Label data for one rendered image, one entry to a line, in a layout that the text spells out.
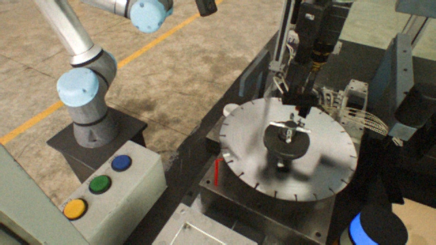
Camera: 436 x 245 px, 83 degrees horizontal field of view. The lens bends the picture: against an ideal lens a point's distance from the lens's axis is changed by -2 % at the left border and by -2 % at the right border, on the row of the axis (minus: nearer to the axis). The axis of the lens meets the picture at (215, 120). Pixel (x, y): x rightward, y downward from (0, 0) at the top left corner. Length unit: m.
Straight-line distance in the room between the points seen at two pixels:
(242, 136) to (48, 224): 0.44
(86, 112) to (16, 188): 0.58
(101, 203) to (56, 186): 1.30
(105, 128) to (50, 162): 1.18
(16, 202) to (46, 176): 1.69
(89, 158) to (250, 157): 0.55
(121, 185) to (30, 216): 0.33
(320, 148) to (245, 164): 0.19
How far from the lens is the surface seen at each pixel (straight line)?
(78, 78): 0.86
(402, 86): 0.79
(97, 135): 0.92
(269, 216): 0.63
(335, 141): 0.69
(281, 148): 0.61
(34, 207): 0.32
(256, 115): 0.69
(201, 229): 0.55
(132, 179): 0.64
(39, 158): 2.13
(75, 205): 0.63
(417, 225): 0.91
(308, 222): 0.65
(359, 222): 0.32
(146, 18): 0.64
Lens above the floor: 1.41
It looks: 44 degrees down
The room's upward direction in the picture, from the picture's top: 2 degrees clockwise
